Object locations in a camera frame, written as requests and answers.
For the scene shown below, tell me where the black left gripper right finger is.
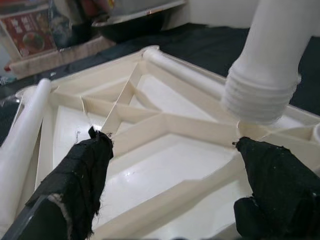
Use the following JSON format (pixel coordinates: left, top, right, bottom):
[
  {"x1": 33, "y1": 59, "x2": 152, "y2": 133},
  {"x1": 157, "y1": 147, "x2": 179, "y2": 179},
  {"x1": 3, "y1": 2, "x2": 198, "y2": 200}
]
[{"x1": 233, "y1": 136, "x2": 320, "y2": 240}]

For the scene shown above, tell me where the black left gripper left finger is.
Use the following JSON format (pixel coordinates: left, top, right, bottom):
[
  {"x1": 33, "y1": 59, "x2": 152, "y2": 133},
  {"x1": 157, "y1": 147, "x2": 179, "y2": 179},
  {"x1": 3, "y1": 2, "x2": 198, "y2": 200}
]
[{"x1": 0, "y1": 126, "x2": 115, "y2": 240}]

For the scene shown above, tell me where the white plastic children table top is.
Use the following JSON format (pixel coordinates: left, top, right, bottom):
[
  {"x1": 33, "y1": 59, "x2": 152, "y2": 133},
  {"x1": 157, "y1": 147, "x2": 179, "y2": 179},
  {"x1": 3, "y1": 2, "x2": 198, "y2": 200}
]
[{"x1": 0, "y1": 44, "x2": 320, "y2": 240}]

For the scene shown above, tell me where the black bag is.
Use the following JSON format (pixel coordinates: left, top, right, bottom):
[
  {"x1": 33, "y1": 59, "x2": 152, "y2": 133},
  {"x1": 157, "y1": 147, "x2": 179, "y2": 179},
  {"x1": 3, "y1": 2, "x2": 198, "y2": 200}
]
[{"x1": 48, "y1": 0, "x2": 92, "y2": 50}]

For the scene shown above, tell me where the storage box with red poster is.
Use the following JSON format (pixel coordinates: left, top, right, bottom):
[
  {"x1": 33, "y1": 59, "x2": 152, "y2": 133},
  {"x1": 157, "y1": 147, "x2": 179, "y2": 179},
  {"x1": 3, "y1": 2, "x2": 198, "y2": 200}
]
[{"x1": 0, "y1": 9, "x2": 57, "y2": 61}]

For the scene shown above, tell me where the black wok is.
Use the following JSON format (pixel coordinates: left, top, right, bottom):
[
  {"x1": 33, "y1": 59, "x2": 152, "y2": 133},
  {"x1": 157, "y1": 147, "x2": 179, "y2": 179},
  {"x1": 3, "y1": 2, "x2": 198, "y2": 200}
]
[{"x1": 91, "y1": 14, "x2": 173, "y2": 42}]

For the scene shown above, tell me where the black tablecloth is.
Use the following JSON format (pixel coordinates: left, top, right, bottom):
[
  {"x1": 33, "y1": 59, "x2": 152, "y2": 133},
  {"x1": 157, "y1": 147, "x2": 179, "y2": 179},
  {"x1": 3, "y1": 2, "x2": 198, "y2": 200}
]
[{"x1": 0, "y1": 21, "x2": 320, "y2": 148}]

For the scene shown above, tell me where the clear plastic container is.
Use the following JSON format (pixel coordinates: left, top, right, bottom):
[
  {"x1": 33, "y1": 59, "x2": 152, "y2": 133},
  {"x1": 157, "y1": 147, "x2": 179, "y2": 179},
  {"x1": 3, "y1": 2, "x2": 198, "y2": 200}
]
[{"x1": 107, "y1": 0, "x2": 187, "y2": 20}]

